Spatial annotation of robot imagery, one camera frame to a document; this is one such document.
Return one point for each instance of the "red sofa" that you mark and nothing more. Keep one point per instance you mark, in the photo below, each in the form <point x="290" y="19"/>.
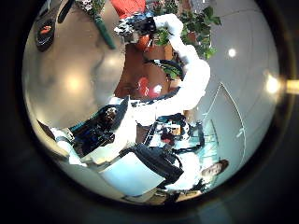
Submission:
<point x="129" y="7"/>

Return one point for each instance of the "bouquet with green stem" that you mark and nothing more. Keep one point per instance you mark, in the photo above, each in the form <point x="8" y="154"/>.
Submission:
<point x="104" y="31"/>

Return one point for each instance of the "orange round stool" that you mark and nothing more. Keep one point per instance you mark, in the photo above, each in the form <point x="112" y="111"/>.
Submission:
<point x="144" y="43"/>

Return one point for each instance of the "white metal frame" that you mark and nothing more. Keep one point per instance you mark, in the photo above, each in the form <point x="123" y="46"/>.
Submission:
<point x="236" y="115"/>

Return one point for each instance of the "green leafy plant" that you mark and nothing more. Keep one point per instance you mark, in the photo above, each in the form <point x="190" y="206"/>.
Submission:
<point x="199" y="31"/>

